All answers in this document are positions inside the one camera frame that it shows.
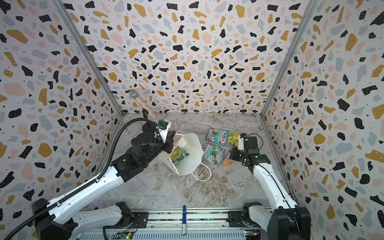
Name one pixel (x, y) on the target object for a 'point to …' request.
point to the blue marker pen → (184, 222)
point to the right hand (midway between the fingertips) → (229, 149)
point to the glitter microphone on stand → (134, 94)
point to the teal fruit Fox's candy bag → (217, 136)
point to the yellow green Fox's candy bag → (233, 137)
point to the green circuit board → (123, 235)
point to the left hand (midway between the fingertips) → (174, 129)
